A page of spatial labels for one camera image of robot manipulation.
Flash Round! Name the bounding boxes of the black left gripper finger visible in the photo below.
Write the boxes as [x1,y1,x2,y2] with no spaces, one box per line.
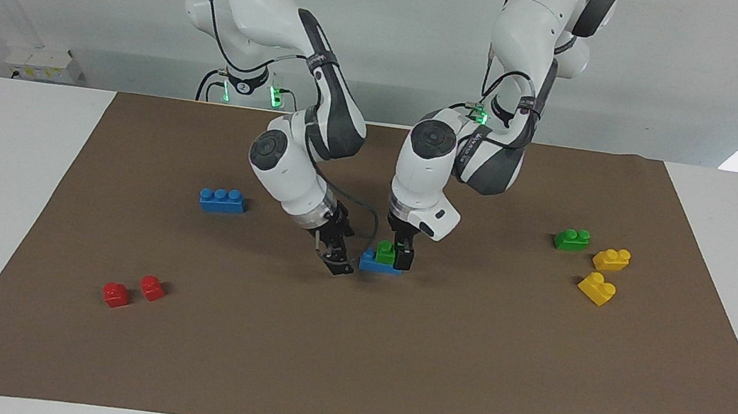
[394,241,416,273]

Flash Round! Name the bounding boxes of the green two-stud toy block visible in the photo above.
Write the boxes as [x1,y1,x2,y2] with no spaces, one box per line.
[553,226,592,254]
[375,239,399,266]

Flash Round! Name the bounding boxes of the blue three-stud toy block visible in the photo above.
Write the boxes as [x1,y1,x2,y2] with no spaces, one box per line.
[358,246,405,277]
[198,186,247,218]

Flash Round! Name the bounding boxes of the red one-stud toy block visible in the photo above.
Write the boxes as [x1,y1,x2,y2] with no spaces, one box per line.
[138,274,167,303]
[101,281,133,311]

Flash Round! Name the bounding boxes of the yellow two-stud toy block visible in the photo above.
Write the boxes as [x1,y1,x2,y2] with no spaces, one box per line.
[575,270,619,309]
[591,245,633,274]

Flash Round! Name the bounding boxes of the brown table mat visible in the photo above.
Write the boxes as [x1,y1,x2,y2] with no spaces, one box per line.
[0,71,738,414]

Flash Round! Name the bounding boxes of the white power strip box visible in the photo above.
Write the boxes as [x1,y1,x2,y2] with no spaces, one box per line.
[3,41,88,87]

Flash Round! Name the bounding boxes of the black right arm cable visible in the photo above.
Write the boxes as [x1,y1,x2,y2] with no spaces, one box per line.
[142,0,410,255]

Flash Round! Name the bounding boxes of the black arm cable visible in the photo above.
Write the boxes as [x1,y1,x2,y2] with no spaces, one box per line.
[142,0,410,255]
[475,43,549,153]

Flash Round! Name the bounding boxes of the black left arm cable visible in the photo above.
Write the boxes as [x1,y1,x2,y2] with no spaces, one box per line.
[475,43,549,153]

